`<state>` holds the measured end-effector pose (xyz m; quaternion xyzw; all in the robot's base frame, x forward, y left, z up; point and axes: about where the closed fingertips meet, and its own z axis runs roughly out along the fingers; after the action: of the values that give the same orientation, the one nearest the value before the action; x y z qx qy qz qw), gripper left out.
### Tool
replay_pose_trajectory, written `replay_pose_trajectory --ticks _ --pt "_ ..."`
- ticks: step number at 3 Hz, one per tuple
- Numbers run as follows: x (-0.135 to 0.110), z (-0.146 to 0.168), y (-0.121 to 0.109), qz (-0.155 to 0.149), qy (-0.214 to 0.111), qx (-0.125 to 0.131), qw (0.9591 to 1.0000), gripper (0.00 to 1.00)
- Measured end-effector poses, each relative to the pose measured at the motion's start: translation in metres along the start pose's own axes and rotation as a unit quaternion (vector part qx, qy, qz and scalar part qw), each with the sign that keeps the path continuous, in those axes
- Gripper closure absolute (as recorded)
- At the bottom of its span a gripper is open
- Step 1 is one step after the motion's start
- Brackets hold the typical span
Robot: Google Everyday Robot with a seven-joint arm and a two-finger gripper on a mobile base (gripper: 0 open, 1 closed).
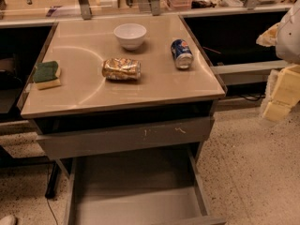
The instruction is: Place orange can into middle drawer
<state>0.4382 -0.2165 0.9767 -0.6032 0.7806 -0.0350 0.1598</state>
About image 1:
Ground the white ceramic bowl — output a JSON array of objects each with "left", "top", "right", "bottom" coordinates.
[{"left": 113, "top": 23, "right": 147, "bottom": 51}]

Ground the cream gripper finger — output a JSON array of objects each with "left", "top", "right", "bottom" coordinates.
[{"left": 262, "top": 65, "right": 300, "bottom": 122}]

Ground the white shoe tip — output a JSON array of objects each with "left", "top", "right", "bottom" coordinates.
[{"left": 0, "top": 215, "right": 17, "bottom": 225}]

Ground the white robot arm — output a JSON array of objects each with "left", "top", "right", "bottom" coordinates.
[{"left": 256, "top": 4, "right": 300, "bottom": 122}]

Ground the grey top drawer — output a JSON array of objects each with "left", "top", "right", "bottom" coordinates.
[{"left": 37, "top": 116, "right": 214, "bottom": 159}]

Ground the open grey middle drawer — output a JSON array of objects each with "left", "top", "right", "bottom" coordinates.
[{"left": 64, "top": 147, "right": 226, "bottom": 225}]

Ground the green and yellow sponge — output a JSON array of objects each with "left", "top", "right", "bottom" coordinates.
[{"left": 33, "top": 61, "right": 61, "bottom": 90}]

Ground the blue pepsi can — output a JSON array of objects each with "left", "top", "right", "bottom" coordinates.
[{"left": 171, "top": 39, "right": 194, "bottom": 69}]

